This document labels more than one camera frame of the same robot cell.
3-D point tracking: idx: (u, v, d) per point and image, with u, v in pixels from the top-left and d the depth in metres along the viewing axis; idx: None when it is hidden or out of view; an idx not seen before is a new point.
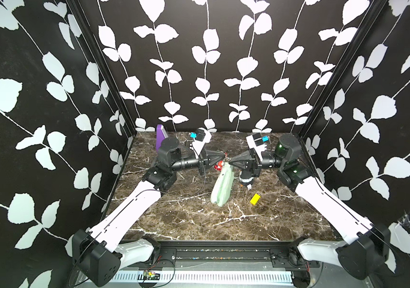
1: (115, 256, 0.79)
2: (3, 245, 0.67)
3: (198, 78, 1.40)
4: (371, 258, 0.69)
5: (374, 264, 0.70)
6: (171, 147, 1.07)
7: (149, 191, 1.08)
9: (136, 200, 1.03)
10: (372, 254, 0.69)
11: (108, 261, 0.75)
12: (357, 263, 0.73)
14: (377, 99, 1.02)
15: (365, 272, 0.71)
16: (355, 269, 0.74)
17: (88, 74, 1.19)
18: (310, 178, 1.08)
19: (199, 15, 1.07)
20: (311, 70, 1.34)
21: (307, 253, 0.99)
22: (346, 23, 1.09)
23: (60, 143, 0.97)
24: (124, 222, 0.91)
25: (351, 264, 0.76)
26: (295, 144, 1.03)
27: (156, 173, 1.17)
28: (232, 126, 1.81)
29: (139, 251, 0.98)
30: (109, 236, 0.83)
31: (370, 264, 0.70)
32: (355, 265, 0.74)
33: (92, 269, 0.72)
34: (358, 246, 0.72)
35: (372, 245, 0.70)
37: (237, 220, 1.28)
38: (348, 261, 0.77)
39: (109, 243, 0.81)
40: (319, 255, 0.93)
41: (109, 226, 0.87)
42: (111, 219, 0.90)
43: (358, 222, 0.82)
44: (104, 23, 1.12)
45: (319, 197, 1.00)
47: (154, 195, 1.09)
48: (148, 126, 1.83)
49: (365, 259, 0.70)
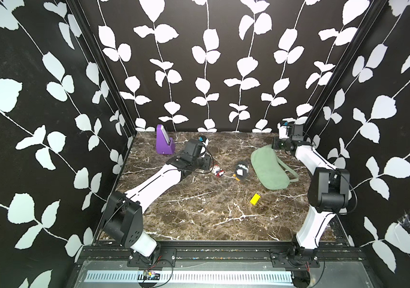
1: (141, 222, 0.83)
2: (2, 245, 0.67)
3: (198, 78, 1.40)
4: (328, 191, 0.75)
5: (331, 198, 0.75)
6: (199, 143, 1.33)
7: (175, 171, 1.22)
9: (163, 176, 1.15)
10: (327, 182, 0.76)
11: (138, 219, 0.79)
12: (314, 189, 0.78)
14: (377, 99, 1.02)
15: (319, 204, 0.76)
16: (314, 206, 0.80)
17: (88, 74, 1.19)
18: (301, 147, 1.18)
19: (199, 16, 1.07)
20: (311, 70, 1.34)
21: (302, 239, 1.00)
22: (346, 23, 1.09)
23: (60, 142, 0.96)
24: (153, 192, 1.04)
25: (309, 196, 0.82)
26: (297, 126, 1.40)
27: (178, 160, 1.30)
28: (232, 127, 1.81)
29: (145, 241, 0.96)
30: (142, 198, 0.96)
31: (322, 193, 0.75)
32: (314, 198, 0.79)
33: (124, 227, 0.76)
34: (315, 174, 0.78)
35: (327, 173, 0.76)
37: (237, 220, 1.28)
38: (308, 193, 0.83)
39: (142, 205, 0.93)
40: (307, 226, 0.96)
41: (141, 191, 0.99)
42: (141, 188, 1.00)
43: (326, 164, 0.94)
44: (104, 23, 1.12)
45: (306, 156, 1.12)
47: (177, 174, 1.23)
48: (148, 126, 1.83)
49: (321, 183, 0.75)
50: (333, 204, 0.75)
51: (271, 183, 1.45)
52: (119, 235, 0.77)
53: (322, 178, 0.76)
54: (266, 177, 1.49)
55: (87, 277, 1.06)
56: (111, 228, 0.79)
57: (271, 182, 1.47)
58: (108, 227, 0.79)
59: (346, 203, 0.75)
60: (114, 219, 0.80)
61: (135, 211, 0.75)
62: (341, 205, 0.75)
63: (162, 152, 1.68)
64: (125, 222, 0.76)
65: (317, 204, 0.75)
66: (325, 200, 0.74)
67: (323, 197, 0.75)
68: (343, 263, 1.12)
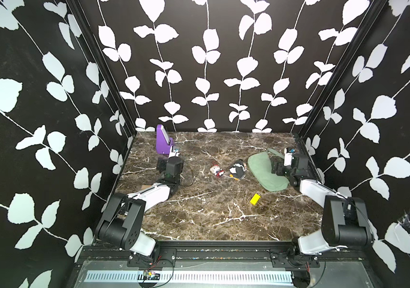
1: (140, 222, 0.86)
2: (2, 245, 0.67)
3: (198, 78, 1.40)
4: (344, 226, 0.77)
5: (350, 233, 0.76)
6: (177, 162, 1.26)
7: (163, 189, 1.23)
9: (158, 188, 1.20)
10: (341, 215, 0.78)
11: (139, 217, 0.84)
12: (329, 222, 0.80)
14: (377, 99, 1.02)
15: (338, 240, 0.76)
16: (330, 240, 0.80)
17: (88, 74, 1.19)
18: (305, 180, 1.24)
19: (199, 16, 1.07)
20: (312, 70, 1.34)
21: (304, 247, 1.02)
22: (346, 23, 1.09)
23: (60, 143, 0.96)
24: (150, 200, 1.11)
25: (325, 230, 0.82)
26: (303, 156, 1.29)
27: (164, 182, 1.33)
28: (232, 127, 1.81)
29: (144, 240, 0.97)
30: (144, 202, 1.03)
31: (338, 227, 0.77)
32: (330, 232, 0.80)
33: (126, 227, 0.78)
34: (328, 205, 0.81)
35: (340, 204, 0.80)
37: (237, 220, 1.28)
38: (323, 228, 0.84)
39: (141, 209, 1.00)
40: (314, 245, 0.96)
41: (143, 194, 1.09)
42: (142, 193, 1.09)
43: (337, 194, 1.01)
44: (104, 23, 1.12)
45: (311, 189, 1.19)
47: (166, 190, 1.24)
48: (148, 126, 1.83)
49: (336, 216, 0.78)
50: (353, 240, 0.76)
51: (271, 185, 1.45)
52: (119, 237, 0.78)
53: (335, 210, 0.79)
54: (266, 179, 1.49)
55: (87, 277, 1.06)
56: (110, 231, 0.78)
57: (271, 184, 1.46)
58: (107, 230, 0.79)
59: (366, 237, 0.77)
60: (114, 221, 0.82)
61: (140, 204, 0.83)
62: (362, 240, 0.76)
63: (162, 152, 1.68)
64: (129, 218, 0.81)
65: (335, 240, 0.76)
66: (342, 236, 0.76)
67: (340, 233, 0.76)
68: (343, 263, 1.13)
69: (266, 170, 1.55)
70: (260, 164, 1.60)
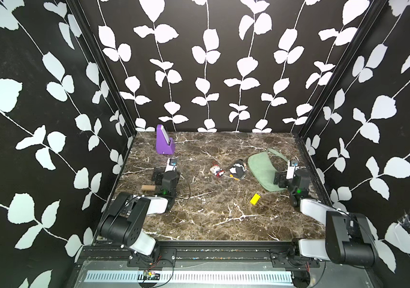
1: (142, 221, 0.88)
2: (2, 245, 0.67)
3: (198, 78, 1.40)
4: (350, 243, 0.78)
5: (356, 251, 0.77)
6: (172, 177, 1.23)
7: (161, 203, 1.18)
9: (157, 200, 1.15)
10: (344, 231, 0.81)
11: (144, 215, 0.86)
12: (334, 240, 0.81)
14: (377, 99, 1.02)
15: (345, 258, 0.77)
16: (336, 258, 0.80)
17: (88, 74, 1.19)
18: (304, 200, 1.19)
19: (199, 16, 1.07)
20: (312, 70, 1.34)
21: (304, 249, 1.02)
22: (346, 23, 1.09)
23: (60, 143, 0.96)
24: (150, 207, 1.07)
25: (331, 250, 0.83)
26: (306, 175, 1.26)
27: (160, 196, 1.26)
28: (232, 127, 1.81)
29: (144, 239, 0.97)
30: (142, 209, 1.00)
31: (343, 245, 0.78)
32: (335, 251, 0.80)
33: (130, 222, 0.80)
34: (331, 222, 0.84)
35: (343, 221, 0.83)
37: (237, 220, 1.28)
38: (328, 247, 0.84)
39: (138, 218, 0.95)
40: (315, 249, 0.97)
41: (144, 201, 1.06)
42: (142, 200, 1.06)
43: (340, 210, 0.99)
44: (104, 23, 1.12)
45: (312, 208, 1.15)
47: (164, 203, 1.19)
48: (148, 126, 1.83)
49: (339, 233, 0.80)
50: (360, 258, 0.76)
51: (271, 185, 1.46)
52: (121, 233, 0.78)
53: (338, 227, 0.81)
54: (266, 179, 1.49)
55: (87, 277, 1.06)
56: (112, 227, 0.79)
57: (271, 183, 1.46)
58: (109, 225, 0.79)
59: (373, 255, 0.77)
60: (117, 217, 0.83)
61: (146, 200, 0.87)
62: (369, 258, 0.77)
63: (162, 152, 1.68)
64: (133, 215, 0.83)
65: (341, 259, 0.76)
66: (348, 254, 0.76)
67: (346, 251, 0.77)
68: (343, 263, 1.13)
69: (265, 171, 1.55)
70: (261, 164, 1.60)
